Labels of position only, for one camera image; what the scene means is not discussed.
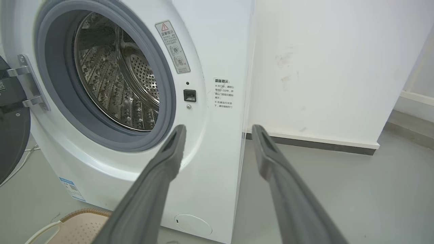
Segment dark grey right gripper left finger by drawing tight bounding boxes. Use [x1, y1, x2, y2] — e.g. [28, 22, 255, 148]
[92, 124, 187, 244]

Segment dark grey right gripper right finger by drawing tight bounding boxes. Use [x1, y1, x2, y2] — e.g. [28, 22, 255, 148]
[252, 124, 350, 244]

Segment cream perforated laundry basket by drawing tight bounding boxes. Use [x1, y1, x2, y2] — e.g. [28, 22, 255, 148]
[24, 208, 112, 244]

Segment black glass washer door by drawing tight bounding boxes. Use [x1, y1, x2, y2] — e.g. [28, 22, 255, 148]
[0, 56, 31, 185]

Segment dark grey baseboard strip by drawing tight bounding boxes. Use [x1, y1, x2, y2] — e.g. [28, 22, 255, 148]
[246, 133, 377, 156]

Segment blue energy label sticker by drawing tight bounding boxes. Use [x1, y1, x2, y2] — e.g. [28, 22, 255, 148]
[59, 177, 86, 202]

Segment white front-load washing machine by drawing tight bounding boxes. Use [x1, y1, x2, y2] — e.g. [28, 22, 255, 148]
[0, 0, 256, 244]

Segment clear text notice sticker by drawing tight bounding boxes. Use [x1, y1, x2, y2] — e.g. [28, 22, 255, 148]
[214, 78, 235, 109]

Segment grey warning label sticker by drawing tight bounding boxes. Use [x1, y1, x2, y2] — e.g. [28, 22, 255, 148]
[155, 20, 191, 74]

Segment silver metal door hinge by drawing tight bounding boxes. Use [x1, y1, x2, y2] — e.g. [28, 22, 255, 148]
[7, 54, 51, 111]

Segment white power cable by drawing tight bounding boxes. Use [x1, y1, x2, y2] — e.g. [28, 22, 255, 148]
[0, 144, 40, 187]

